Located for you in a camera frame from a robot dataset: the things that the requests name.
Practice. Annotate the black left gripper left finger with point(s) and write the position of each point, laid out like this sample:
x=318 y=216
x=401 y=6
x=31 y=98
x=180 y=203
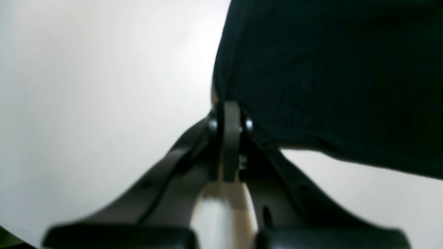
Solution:
x=155 y=212

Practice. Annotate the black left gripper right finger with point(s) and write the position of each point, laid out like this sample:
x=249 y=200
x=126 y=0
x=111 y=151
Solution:
x=292 y=212

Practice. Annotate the black T-shirt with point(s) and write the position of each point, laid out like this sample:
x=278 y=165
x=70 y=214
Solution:
x=360 y=80

